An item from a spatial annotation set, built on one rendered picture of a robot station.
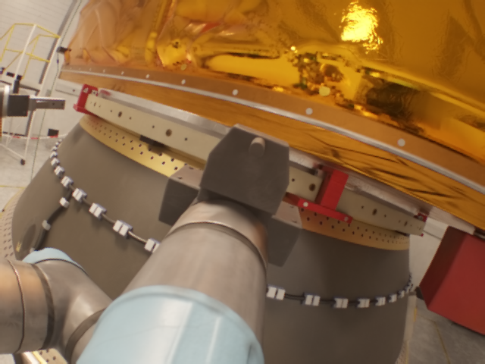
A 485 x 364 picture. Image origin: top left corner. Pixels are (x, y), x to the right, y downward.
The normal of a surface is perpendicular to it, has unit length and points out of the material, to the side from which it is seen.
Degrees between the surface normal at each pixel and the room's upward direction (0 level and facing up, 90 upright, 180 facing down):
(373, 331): 62
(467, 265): 90
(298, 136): 90
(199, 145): 90
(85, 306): 15
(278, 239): 100
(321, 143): 90
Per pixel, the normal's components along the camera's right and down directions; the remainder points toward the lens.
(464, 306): -0.51, -0.07
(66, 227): -0.18, -0.44
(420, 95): -0.61, 0.56
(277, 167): -0.11, 0.29
